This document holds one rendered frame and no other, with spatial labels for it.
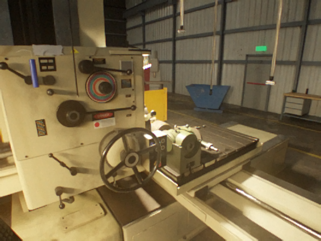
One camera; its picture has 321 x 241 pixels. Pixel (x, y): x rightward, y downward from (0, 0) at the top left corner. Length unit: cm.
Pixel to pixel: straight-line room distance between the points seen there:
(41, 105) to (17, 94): 11
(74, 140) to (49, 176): 24
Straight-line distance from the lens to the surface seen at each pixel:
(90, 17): 184
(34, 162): 117
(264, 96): 860
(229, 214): 166
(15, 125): 110
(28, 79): 102
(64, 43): 175
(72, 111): 103
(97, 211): 184
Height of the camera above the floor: 182
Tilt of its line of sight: 17 degrees down
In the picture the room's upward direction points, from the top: straight up
